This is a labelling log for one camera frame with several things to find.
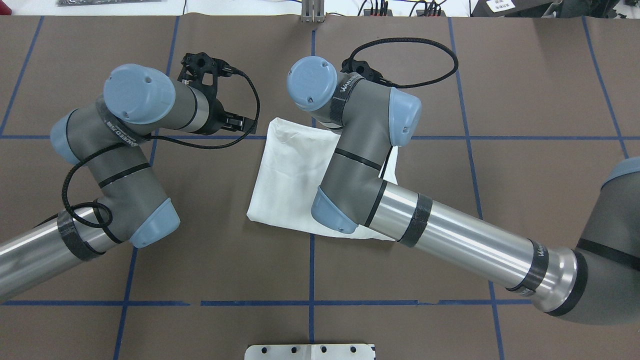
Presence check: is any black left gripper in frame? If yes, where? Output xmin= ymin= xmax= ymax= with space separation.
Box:
xmin=202 ymin=98 xmax=258 ymax=136

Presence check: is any white long-sleeve printed t-shirt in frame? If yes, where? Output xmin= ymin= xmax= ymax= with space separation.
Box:
xmin=246 ymin=117 xmax=388 ymax=240

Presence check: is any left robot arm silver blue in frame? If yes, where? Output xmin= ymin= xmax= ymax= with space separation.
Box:
xmin=1 ymin=59 xmax=258 ymax=302

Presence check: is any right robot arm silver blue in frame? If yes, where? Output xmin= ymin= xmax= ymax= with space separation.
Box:
xmin=286 ymin=55 xmax=640 ymax=325

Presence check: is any orange black electronics module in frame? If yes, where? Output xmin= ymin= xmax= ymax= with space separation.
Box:
xmin=358 ymin=0 xmax=393 ymax=17
xmin=409 ymin=0 xmax=446 ymax=18

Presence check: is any brown paper table mat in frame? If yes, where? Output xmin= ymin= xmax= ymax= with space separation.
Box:
xmin=1 ymin=13 xmax=639 ymax=360

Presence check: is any black box with white label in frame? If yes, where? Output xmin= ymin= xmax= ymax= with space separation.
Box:
xmin=471 ymin=0 xmax=553 ymax=18

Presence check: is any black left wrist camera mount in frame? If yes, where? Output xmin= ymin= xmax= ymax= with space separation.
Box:
xmin=177 ymin=52 xmax=237 ymax=101

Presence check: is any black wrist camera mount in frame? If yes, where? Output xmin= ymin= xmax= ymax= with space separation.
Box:
xmin=341 ymin=58 xmax=395 ymax=87
xmin=177 ymin=52 xmax=237 ymax=101

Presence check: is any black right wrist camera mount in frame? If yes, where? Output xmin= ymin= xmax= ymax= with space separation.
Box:
xmin=341 ymin=58 xmax=395 ymax=87

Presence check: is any aluminium frame post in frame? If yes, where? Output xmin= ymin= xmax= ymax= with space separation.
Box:
xmin=300 ymin=0 xmax=326 ymax=23

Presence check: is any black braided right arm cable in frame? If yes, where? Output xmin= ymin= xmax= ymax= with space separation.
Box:
xmin=348 ymin=37 xmax=460 ymax=90

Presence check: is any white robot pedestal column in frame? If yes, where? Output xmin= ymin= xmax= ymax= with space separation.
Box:
xmin=244 ymin=343 xmax=377 ymax=360

